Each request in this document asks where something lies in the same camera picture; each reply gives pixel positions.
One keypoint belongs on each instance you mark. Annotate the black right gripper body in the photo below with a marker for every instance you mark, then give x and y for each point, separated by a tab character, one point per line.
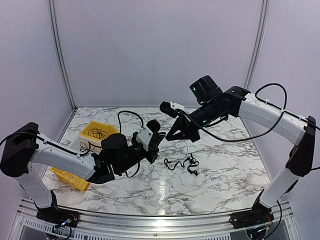
193	133

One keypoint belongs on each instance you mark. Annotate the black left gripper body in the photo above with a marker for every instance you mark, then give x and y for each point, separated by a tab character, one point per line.
153	153

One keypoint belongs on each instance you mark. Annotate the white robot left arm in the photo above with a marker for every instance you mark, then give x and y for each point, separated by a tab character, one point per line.
27	146

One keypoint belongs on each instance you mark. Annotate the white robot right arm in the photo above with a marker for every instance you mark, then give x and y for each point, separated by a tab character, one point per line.
217	105

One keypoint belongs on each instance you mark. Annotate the yellow bin far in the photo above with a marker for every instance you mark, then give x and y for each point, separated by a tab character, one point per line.
98	131

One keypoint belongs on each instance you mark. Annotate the yellow bin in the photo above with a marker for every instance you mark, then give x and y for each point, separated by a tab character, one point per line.
71	179
98	131

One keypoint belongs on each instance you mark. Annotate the white bin middle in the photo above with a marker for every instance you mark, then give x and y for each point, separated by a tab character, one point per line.
82	145

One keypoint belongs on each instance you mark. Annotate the yellow bin near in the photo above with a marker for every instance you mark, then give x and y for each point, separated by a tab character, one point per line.
71	179

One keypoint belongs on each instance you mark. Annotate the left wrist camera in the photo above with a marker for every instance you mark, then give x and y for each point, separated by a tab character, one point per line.
145	133

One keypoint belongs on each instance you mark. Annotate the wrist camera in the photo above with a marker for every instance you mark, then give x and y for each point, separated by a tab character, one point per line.
145	133
172	109

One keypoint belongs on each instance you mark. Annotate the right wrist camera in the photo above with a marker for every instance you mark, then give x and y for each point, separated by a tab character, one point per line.
172	109

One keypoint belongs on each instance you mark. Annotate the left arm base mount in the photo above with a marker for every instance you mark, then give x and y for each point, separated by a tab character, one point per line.
58	215

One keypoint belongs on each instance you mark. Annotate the right aluminium corner post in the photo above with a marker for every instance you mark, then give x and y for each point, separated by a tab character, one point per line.
261	28

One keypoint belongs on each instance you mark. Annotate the aluminium corner post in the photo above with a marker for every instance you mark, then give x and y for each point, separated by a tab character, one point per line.
59	54
261	28

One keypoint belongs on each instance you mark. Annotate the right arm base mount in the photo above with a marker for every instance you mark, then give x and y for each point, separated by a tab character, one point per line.
258	214

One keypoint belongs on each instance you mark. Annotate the left aluminium corner post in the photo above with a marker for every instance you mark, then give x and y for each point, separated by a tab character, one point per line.
59	54

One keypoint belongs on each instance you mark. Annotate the aluminium front rail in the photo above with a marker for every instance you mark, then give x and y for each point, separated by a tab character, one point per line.
216	226

